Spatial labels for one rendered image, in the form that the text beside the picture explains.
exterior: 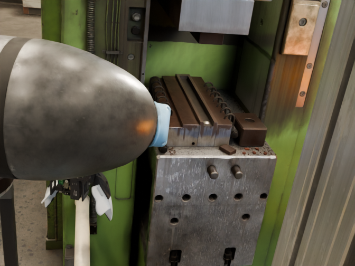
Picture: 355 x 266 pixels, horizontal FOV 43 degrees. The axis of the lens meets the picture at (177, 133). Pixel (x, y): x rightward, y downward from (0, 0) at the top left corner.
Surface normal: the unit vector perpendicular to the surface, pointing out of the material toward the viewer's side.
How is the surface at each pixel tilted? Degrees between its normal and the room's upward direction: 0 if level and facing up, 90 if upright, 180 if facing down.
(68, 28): 90
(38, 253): 0
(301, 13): 90
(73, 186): 90
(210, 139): 90
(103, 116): 76
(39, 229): 0
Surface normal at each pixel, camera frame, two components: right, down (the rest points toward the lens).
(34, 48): 0.12, -0.74
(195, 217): 0.18, 0.46
